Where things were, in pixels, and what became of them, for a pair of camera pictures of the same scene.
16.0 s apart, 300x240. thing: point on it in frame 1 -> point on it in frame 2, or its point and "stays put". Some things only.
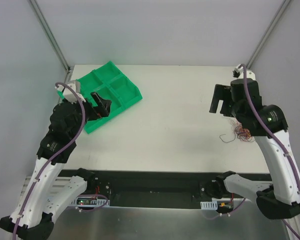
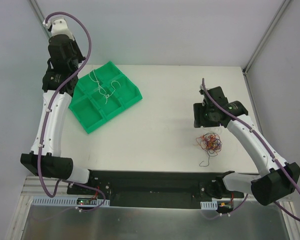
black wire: [227, 141] -> [199, 165]
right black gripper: [225, 97] -> [198, 116]
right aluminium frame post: [268, 33] stays put
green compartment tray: [108, 82] stays put
